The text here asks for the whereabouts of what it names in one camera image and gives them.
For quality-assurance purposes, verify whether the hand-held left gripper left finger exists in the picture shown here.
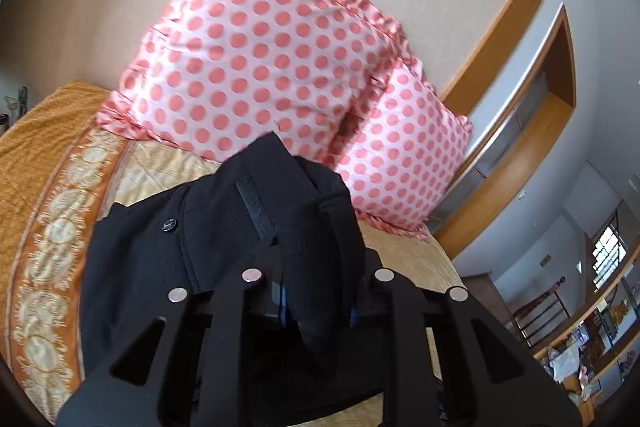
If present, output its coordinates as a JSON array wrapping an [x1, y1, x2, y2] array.
[[57, 249, 289, 427]]

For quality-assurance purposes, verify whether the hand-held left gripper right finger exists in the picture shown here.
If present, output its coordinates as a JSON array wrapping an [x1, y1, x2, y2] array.
[[350, 249, 583, 427]]

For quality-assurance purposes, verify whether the black jacket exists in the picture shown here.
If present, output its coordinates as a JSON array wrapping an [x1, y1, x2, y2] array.
[[77, 132, 387, 427]]

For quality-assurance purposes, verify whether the pink polka dot pillow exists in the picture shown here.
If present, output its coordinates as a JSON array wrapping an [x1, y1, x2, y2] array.
[[95, 0, 417, 168], [332, 59, 474, 239]]

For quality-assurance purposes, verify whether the black stair railing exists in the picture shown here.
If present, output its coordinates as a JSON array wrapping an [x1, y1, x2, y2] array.
[[510, 279, 571, 348]]

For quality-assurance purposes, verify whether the white plastic bag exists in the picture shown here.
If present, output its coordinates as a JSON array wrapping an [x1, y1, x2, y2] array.
[[547, 347, 582, 383]]

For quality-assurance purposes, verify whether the barred window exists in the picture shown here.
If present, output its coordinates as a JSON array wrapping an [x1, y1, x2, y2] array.
[[591, 224, 630, 293]]

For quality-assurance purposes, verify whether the yellow patterned bedspread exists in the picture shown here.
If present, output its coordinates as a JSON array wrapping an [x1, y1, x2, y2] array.
[[0, 79, 463, 427]]

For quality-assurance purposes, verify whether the grey sliding door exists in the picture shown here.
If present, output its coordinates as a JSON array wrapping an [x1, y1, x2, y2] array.
[[427, 72, 551, 233]]

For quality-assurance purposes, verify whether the wooden door frame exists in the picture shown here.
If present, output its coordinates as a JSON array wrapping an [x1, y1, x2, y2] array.
[[430, 4, 578, 260]]

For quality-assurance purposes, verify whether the wooden wall trim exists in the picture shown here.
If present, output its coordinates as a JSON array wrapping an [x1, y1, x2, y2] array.
[[440, 0, 572, 115]]

